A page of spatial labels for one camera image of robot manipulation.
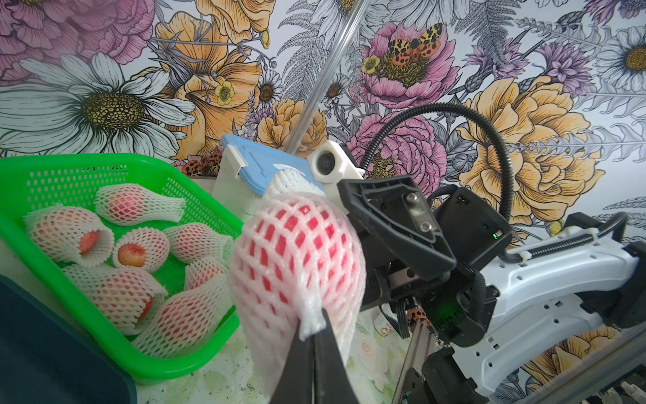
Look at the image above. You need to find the dark teal plastic tub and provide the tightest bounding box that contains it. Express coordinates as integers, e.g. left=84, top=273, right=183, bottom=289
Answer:
left=1, top=276, right=137, bottom=403

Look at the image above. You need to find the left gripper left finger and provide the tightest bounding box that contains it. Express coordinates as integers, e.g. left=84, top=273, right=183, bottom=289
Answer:
left=269, top=333, right=315, bottom=404

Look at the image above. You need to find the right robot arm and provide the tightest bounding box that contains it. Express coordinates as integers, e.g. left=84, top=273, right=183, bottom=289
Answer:
left=338, top=177, right=645, bottom=403

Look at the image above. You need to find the netted apple in basket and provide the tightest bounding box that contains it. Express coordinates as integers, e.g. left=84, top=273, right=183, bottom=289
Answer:
left=184, top=256, right=227, bottom=291
left=163, top=222, right=234, bottom=264
left=132, top=274, right=233, bottom=360
left=62, top=264, right=168, bottom=336
left=24, top=205, right=114, bottom=268
left=112, top=227, right=170, bottom=273

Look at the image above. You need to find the bright green plastic basket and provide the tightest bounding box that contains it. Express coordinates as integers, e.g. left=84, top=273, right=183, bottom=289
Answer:
left=0, top=152, right=244, bottom=385

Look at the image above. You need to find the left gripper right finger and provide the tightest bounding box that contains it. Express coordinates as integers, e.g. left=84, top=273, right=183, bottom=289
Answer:
left=313, top=310, right=359, bottom=404

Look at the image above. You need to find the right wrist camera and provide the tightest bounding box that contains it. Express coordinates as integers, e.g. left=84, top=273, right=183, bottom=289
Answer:
left=306, top=140, right=365, bottom=184

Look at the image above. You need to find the blue lidded storage box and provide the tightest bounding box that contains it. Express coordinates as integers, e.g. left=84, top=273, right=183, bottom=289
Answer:
left=211, top=134, right=321, bottom=222

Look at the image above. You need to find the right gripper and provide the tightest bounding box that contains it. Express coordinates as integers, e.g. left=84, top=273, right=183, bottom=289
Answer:
left=337, top=176, right=512, bottom=348

